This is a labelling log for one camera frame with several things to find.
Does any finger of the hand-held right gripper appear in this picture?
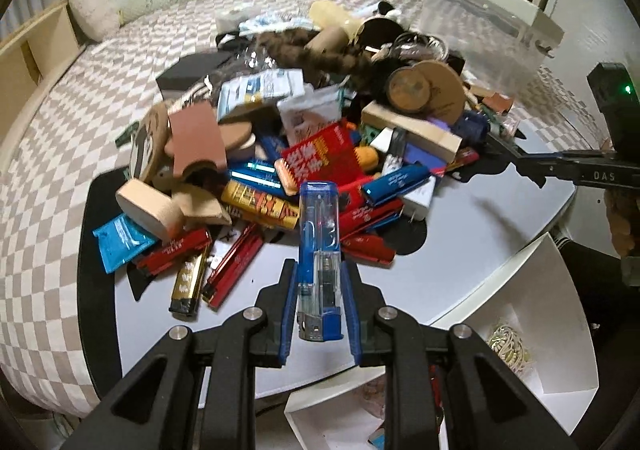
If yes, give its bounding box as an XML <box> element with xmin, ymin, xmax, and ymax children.
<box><xmin>517</xmin><ymin>161</ymin><xmax>640</xmax><ymax>191</ymax></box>
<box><xmin>481</xmin><ymin>129</ymin><xmax>615</xmax><ymax>166</ymax></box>

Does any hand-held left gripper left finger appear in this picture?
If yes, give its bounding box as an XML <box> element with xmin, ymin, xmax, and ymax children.
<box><xmin>60</xmin><ymin>258</ymin><xmax>297</xmax><ymax>450</ymax></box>

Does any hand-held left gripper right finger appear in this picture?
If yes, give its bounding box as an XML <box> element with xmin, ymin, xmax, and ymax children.
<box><xmin>342</xmin><ymin>261</ymin><xmax>577</xmax><ymax>450</ymax></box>

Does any blue clear stapler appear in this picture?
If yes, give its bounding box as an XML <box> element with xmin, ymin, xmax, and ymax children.
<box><xmin>296</xmin><ymin>181</ymin><xmax>346</xmax><ymax>342</ymax></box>

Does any white box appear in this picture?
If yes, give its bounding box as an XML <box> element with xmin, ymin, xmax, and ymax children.
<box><xmin>284</xmin><ymin>231</ymin><xmax>601</xmax><ymax>450</ymax></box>

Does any person's right hand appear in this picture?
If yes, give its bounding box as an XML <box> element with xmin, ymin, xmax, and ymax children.
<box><xmin>603</xmin><ymin>189</ymin><xmax>638</xmax><ymax>258</ymax></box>

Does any dark blue pouch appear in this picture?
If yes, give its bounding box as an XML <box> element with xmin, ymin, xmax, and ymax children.
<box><xmin>456</xmin><ymin>110</ymin><xmax>489</xmax><ymax>144</ymax></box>

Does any red harmonica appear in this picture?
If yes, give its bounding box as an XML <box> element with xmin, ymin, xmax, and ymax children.
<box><xmin>337</xmin><ymin>197</ymin><xmax>404</xmax><ymax>242</ymax></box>
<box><xmin>201</xmin><ymin>224</ymin><xmax>264</xmax><ymax>309</ymax></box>
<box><xmin>340</xmin><ymin>234</ymin><xmax>396</xmax><ymax>267</ymax></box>

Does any purple box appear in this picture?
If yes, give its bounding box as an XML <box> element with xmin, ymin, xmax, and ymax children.
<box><xmin>401</xmin><ymin>141</ymin><xmax>449</xmax><ymax>177</ymax></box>

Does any wooden block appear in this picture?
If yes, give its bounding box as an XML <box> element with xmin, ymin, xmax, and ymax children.
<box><xmin>360</xmin><ymin>100</ymin><xmax>463</xmax><ymax>164</ymax></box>

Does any white charger plug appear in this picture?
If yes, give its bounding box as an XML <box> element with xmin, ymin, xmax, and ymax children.
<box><xmin>401</xmin><ymin>174</ymin><xmax>439</xmax><ymax>221</ymax></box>

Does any gold black lighter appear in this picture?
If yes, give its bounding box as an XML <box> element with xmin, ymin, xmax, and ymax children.
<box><xmin>168</xmin><ymin>250</ymin><xmax>211</xmax><ymax>319</ymax></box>

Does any brown round cardboard box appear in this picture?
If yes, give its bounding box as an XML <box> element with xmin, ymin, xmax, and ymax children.
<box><xmin>384</xmin><ymin>59</ymin><xmax>467</xmax><ymax>127</ymax></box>

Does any yellow red printed box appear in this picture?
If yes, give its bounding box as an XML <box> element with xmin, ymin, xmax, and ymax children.
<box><xmin>220</xmin><ymin>179</ymin><xmax>302</xmax><ymax>232</ymax></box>

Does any clear plastic bin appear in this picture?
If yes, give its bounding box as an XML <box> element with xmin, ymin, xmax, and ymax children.
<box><xmin>419</xmin><ymin>0</ymin><xmax>566</xmax><ymax>77</ymax></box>

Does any red harmonica box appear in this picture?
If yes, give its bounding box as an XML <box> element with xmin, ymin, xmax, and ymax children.
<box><xmin>135</xmin><ymin>228</ymin><xmax>214</xmax><ymax>277</ymax></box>

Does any orange small toy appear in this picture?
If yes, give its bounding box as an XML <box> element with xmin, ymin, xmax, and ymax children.
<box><xmin>354</xmin><ymin>145</ymin><xmax>379</xmax><ymax>174</ymax></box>

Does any red printed packet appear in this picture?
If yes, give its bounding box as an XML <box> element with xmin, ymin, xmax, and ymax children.
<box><xmin>279</xmin><ymin>121</ymin><xmax>367</xmax><ymax>197</ymax></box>

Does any gold ornament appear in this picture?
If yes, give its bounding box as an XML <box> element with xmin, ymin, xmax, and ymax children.
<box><xmin>486</xmin><ymin>324</ymin><xmax>532</xmax><ymax>372</ymax></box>

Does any beige round sponge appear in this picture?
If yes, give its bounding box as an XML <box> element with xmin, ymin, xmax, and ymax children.
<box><xmin>115</xmin><ymin>178</ymin><xmax>186</xmax><ymax>242</ymax></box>

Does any blue foil packet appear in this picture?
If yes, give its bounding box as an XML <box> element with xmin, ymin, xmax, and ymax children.
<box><xmin>92</xmin><ymin>212</ymin><xmax>159</xmax><ymax>276</ymax></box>

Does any brown leather pouch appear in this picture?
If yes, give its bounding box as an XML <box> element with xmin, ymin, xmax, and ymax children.
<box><xmin>166</xmin><ymin>104</ymin><xmax>229</xmax><ymax>177</ymax></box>

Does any white paper packet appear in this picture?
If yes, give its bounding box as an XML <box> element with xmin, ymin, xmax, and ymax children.
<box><xmin>276</xmin><ymin>84</ymin><xmax>347</xmax><ymax>147</ymax></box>

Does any cardboard tube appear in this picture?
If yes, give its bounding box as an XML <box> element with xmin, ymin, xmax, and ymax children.
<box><xmin>304</xmin><ymin>26</ymin><xmax>352</xmax><ymax>57</ymax></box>

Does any brown hair wig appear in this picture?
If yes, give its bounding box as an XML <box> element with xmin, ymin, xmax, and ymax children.
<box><xmin>257</xmin><ymin>26</ymin><xmax>378</xmax><ymax>83</ymax></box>

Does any cream plastic bottle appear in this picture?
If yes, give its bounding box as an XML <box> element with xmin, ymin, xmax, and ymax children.
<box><xmin>309</xmin><ymin>0</ymin><xmax>362</xmax><ymax>32</ymax></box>

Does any round plush face cushion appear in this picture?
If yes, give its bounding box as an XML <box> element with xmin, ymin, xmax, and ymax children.
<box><xmin>128</xmin><ymin>101</ymin><xmax>172</xmax><ymax>182</ymax></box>

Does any white blue label packet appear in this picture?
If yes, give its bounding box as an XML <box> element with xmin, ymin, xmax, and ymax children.
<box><xmin>216</xmin><ymin>69</ymin><xmax>306</xmax><ymax>122</ymax></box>

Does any black foam block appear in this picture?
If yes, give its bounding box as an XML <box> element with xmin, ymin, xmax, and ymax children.
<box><xmin>155</xmin><ymin>53</ymin><xmax>236</xmax><ymax>94</ymax></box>

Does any white plush pillow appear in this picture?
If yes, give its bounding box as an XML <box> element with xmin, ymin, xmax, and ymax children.
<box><xmin>67</xmin><ymin>0</ymin><xmax>122</xmax><ymax>42</ymax></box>

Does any wooden bed frame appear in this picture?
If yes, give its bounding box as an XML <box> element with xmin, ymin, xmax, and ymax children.
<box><xmin>0</xmin><ymin>0</ymin><xmax>87</xmax><ymax>98</ymax></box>

